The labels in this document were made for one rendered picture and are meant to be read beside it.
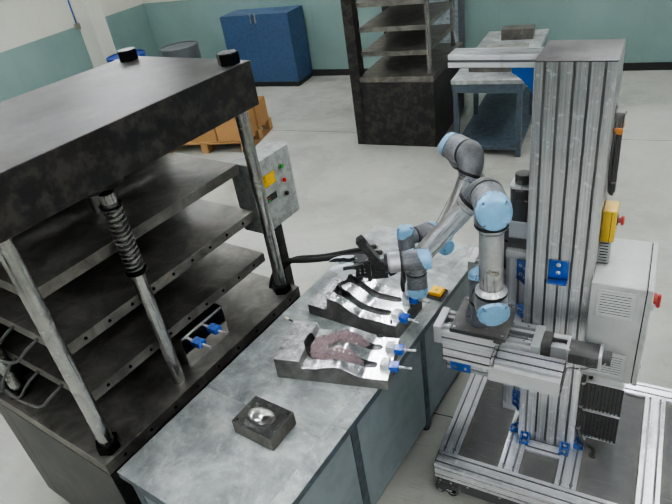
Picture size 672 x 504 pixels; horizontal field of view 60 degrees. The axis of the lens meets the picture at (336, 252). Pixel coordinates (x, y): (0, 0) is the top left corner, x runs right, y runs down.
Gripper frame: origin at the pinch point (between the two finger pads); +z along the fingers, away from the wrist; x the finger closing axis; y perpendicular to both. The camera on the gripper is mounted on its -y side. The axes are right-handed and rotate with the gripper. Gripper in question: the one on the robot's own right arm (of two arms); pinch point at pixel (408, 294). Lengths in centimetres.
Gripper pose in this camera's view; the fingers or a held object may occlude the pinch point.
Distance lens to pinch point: 274.8
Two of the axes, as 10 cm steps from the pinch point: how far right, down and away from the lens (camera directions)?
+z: 1.6, 8.8, 4.5
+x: 5.6, -4.5, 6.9
